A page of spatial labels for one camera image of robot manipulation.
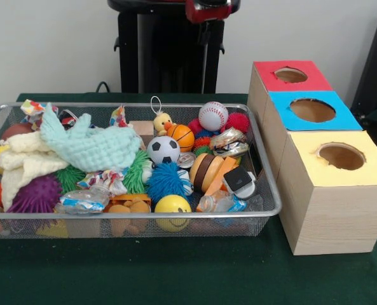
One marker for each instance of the yellow smiley ball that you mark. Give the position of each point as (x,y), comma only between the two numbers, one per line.
(170,205)

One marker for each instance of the small orange basketball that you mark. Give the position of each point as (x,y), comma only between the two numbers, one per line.
(182,136)

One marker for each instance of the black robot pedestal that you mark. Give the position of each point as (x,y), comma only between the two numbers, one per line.
(162,57)

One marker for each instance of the yellow duck plush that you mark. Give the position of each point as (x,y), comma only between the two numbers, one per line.
(162,122)

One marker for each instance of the wooden box with three holes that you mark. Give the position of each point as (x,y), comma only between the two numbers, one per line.
(334,216)

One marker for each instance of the blue fuzzy puffer ball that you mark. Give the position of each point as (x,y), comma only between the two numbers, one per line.
(167,181)

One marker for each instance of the mint green knitted cloth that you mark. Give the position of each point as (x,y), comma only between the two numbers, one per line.
(89,146)

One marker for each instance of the white baseball with red stitching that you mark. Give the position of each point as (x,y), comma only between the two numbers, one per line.
(213,116)

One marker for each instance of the cream knitted cloth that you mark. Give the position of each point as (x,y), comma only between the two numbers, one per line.
(23,171)

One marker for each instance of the black and white soccer ball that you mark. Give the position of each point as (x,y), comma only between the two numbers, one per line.
(163,149)

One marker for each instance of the toy hamburger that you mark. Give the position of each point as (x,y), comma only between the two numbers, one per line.
(207,171)

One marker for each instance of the purple spiky ball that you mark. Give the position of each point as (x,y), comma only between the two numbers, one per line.
(38,193)

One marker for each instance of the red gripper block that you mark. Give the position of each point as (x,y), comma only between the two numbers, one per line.
(207,11)

